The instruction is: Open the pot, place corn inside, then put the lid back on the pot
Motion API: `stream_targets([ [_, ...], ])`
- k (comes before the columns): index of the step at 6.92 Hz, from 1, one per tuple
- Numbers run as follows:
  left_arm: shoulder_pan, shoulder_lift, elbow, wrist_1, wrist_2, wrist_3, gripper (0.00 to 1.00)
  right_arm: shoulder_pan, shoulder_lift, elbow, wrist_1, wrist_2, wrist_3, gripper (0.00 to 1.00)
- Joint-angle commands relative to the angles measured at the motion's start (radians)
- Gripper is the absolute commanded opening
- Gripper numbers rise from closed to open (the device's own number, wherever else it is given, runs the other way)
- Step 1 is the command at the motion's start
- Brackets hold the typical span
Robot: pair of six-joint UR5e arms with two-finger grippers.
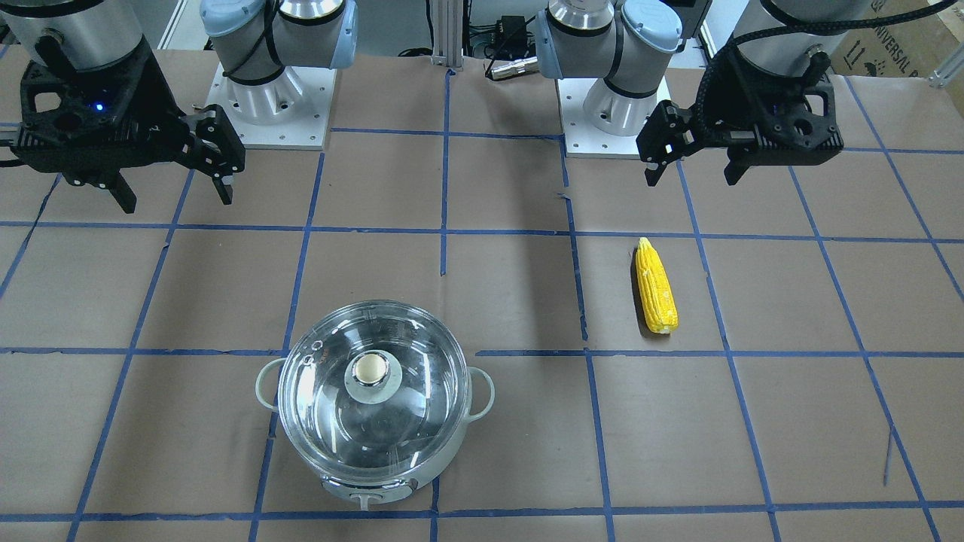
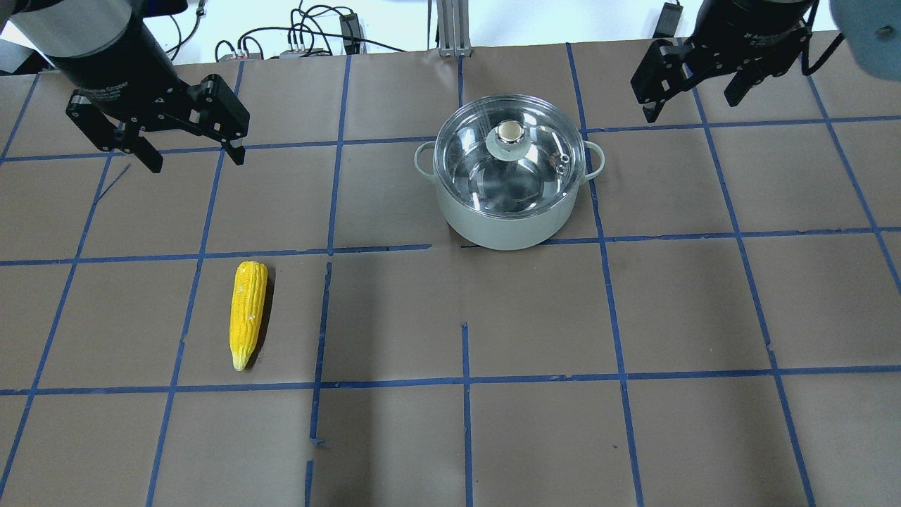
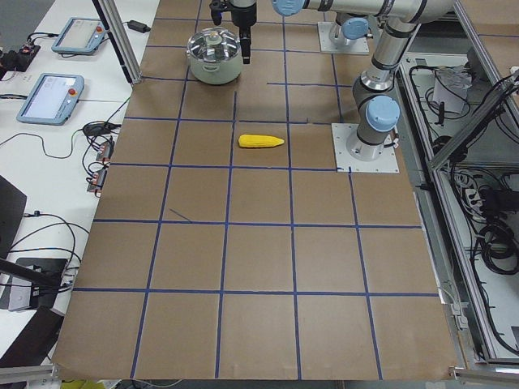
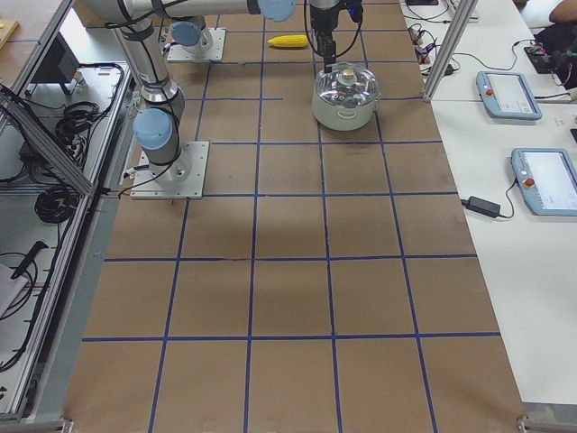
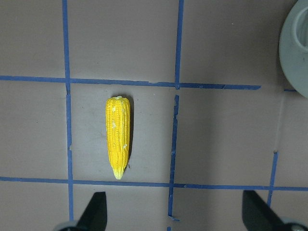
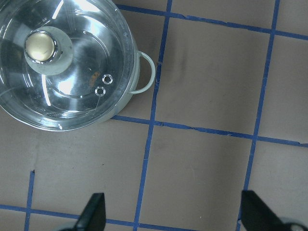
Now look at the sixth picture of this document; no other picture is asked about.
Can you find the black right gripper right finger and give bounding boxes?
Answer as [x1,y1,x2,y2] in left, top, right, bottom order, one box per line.
[241,190,285,231]

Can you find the glass pot lid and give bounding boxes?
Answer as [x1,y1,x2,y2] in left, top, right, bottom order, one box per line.
[0,0,136,132]

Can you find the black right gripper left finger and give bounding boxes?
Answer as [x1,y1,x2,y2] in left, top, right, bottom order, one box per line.
[73,193,106,231]

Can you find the pale green cooking pot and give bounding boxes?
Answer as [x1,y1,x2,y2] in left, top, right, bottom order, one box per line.
[0,0,156,132]

